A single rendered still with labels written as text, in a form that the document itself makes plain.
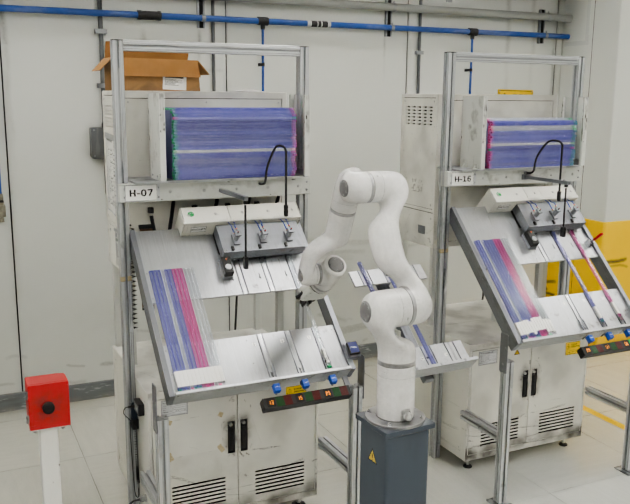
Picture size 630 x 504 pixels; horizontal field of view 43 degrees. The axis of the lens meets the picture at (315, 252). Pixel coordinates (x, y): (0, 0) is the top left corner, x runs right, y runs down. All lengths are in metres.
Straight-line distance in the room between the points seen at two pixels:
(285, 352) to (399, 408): 0.58
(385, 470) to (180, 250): 1.15
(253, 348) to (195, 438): 0.48
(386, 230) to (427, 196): 1.37
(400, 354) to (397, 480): 0.40
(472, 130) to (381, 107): 1.49
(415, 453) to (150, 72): 1.82
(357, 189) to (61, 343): 2.59
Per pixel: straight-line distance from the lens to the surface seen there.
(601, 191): 5.64
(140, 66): 3.35
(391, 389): 2.51
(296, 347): 2.95
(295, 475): 3.41
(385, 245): 2.46
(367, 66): 5.06
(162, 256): 3.05
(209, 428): 3.17
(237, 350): 2.88
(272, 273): 3.11
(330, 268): 2.78
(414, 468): 2.62
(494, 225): 3.73
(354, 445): 3.10
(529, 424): 4.01
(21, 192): 4.47
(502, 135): 3.73
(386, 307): 2.40
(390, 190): 2.52
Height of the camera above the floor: 1.70
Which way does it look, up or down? 11 degrees down
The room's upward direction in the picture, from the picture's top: straight up
